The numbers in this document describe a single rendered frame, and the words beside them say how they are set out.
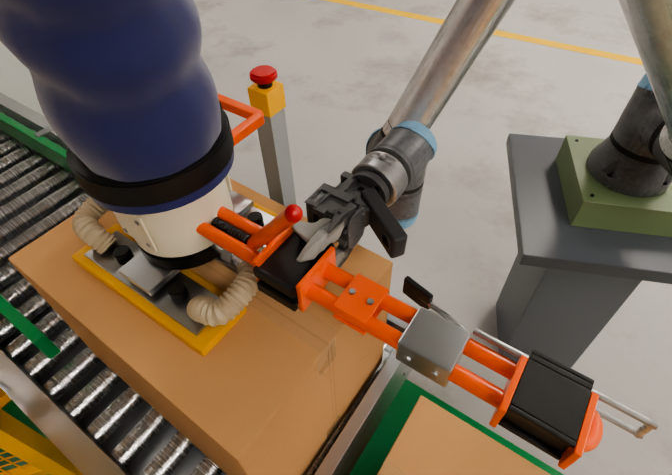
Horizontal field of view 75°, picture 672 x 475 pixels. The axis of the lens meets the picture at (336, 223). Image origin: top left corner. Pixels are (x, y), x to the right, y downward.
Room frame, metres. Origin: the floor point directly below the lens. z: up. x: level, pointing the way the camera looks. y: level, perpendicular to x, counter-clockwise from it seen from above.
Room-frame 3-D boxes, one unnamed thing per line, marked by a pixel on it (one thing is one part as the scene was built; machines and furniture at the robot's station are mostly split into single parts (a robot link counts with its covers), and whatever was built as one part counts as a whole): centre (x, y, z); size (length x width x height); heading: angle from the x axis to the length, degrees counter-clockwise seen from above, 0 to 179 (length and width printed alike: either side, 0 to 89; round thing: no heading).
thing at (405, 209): (0.65, -0.13, 0.96); 0.12 x 0.09 x 0.12; 2
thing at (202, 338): (0.46, 0.32, 0.97); 0.34 x 0.10 x 0.05; 54
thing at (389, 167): (0.56, -0.07, 1.08); 0.09 x 0.05 x 0.10; 54
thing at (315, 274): (0.39, 0.06, 1.08); 0.10 x 0.08 x 0.06; 144
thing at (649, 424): (0.25, -0.21, 1.08); 0.31 x 0.03 x 0.05; 54
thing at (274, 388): (0.51, 0.26, 0.75); 0.60 x 0.40 x 0.40; 53
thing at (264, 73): (1.04, 0.17, 1.02); 0.07 x 0.07 x 0.04
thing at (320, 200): (0.50, -0.02, 1.08); 0.12 x 0.09 x 0.08; 144
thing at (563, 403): (0.18, -0.22, 1.08); 0.08 x 0.07 x 0.05; 54
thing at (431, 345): (0.26, -0.11, 1.07); 0.07 x 0.07 x 0.04; 54
